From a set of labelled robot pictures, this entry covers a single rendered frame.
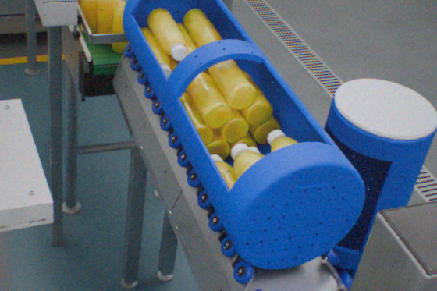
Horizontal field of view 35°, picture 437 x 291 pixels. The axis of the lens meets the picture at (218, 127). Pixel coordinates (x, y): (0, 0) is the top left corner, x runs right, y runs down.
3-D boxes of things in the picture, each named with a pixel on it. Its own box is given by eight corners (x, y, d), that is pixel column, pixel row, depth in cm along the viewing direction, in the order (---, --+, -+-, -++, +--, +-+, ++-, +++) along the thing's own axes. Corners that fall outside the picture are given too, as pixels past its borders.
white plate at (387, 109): (349, 68, 198) (348, 71, 199) (322, 113, 176) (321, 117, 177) (445, 98, 191) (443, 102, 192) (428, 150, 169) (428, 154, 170)
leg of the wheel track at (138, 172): (123, 291, 253) (133, 157, 217) (119, 279, 257) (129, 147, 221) (138, 288, 255) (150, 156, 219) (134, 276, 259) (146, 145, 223)
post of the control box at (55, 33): (51, 246, 266) (48, 14, 208) (50, 239, 269) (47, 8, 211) (62, 244, 267) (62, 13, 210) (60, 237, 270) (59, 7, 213)
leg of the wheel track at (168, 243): (159, 284, 258) (175, 153, 222) (155, 272, 262) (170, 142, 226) (174, 281, 260) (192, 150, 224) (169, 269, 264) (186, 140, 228)
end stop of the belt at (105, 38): (92, 44, 207) (92, 35, 205) (91, 43, 208) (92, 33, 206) (215, 37, 221) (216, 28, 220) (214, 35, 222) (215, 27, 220)
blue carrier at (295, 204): (222, 280, 136) (252, 169, 121) (116, 58, 201) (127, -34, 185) (343, 261, 148) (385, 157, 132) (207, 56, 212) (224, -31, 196)
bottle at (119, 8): (108, 51, 215) (110, -3, 204) (117, 41, 221) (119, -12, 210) (128, 57, 214) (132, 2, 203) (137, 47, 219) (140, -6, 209)
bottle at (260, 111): (273, 98, 159) (243, 58, 172) (245, 107, 157) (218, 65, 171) (274, 122, 163) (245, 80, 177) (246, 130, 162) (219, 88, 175)
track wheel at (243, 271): (252, 271, 136) (258, 275, 137) (243, 255, 139) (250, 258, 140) (236, 286, 137) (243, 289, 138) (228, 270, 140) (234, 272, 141)
